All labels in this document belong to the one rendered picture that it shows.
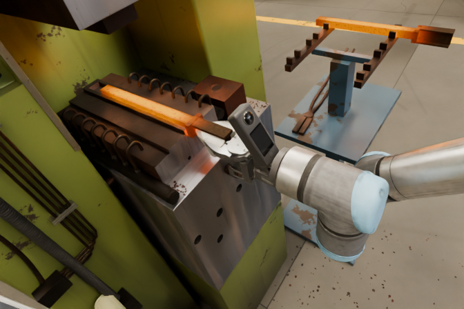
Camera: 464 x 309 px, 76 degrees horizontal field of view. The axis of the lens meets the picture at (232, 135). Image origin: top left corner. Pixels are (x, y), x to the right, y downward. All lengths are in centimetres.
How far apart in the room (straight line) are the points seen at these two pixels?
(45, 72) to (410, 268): 155
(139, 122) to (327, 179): 45
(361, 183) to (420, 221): 124
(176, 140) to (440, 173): 48
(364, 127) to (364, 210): 63
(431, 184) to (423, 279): 103
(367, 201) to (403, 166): 14
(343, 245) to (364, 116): 63
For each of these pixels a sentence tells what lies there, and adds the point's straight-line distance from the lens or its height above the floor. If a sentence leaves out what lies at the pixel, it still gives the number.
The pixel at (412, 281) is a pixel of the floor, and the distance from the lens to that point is 157.
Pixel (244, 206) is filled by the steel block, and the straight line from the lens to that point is 88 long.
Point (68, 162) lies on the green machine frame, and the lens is 69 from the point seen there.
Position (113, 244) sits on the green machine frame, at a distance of 87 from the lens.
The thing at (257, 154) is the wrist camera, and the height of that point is 102.
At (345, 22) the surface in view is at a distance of 111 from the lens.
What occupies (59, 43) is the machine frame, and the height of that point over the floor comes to 111.
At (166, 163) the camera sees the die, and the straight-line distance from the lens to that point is 64.
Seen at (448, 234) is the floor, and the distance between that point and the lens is 173.
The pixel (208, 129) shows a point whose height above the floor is 101.
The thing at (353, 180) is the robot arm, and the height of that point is 102.
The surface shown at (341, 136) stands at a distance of 104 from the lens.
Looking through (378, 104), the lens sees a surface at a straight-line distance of 119.
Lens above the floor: 140
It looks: 42 degrees down
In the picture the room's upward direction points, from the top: 14 degrees counter-clockwise
